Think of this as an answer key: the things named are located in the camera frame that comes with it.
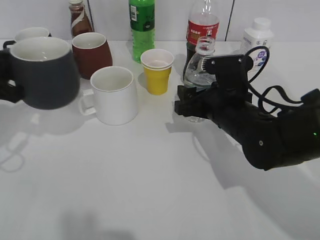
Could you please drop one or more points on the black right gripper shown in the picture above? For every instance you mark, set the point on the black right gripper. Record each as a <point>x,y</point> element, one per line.
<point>245,122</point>

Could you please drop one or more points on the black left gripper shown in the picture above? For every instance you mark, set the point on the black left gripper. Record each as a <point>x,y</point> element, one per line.
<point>8,92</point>

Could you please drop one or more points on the clear water bottle green label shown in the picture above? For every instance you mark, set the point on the clear water bottle green label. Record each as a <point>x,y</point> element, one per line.
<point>194,76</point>

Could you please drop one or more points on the dark grey mug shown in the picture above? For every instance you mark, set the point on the dark grey mug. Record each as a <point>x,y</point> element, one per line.
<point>46,70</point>

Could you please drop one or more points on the black mug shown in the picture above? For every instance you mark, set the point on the black mug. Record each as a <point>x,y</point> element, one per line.
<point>27,33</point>

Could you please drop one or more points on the white mug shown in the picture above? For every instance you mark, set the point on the white mug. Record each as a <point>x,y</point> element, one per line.
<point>112,97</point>

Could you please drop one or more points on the dark red mug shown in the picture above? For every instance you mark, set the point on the dark red mug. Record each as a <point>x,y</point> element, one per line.
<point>91,52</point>

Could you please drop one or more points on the yellow paper cup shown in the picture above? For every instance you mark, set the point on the yellow paper cup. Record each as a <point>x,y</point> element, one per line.
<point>157,66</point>

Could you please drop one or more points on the cola bottle red label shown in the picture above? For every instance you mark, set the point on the cola bottle red label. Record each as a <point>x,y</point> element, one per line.
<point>203,20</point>

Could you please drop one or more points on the brown swirl drink bottle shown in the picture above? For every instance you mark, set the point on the brown swirl drink bottle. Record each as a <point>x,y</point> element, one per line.
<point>79,22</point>

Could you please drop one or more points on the white yogurt bottle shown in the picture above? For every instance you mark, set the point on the white yogurt bottle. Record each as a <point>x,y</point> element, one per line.
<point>259,34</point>

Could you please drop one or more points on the green soda bottle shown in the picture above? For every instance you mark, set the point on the green soda bottle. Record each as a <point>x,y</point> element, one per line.
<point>142,24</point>

